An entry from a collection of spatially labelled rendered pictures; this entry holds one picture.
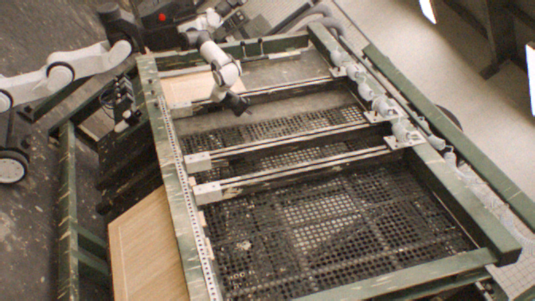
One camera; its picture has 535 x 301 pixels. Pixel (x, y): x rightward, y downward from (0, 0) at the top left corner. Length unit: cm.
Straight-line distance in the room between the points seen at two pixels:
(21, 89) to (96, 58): 42
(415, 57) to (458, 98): 109
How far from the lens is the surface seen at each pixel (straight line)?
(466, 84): 847
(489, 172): 306
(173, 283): 253
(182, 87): 327
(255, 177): 247
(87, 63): 295
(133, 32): 286
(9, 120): 324
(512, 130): 799
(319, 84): 317
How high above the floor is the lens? 165
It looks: 8 degrees down
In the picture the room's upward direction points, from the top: 54 degrees clockwise
